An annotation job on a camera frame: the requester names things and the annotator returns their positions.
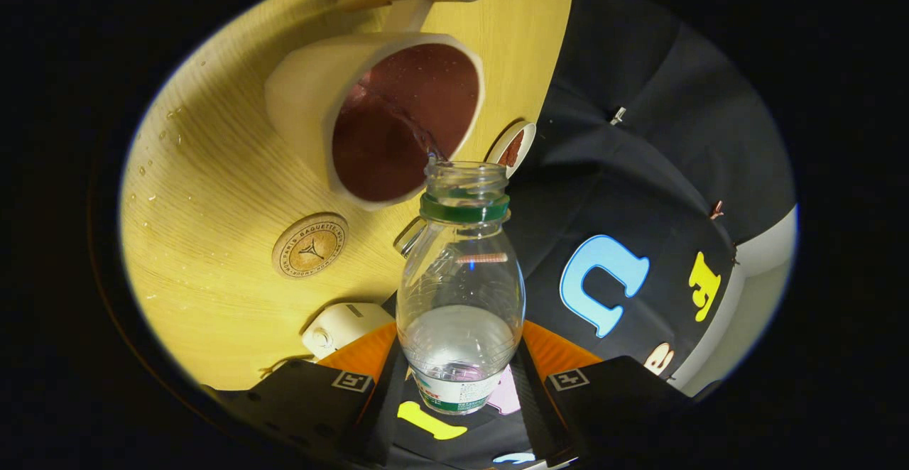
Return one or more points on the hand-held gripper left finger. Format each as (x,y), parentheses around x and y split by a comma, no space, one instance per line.
(390,399)

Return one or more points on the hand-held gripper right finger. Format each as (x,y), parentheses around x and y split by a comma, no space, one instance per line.
(531,402)

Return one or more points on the clear plastic juice bottle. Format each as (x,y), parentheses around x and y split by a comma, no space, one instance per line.
(461,285)

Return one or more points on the round wooden coaster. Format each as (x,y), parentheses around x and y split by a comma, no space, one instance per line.
(310,246)

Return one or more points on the white toaster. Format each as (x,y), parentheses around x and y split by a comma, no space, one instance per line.
(341,324)

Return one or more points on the brown sausage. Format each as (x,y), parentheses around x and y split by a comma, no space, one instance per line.
(513,149)

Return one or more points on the round white plate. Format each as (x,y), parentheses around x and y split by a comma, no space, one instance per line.
(501,145)

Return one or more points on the red checked clip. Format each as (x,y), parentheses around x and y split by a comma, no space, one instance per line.
(716,209)

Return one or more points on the wooden table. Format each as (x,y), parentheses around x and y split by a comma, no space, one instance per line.
(213,193)

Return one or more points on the black backdrop cloth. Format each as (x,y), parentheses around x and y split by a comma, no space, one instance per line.
(639,136)

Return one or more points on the white clip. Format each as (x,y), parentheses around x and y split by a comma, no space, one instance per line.
(618,116)

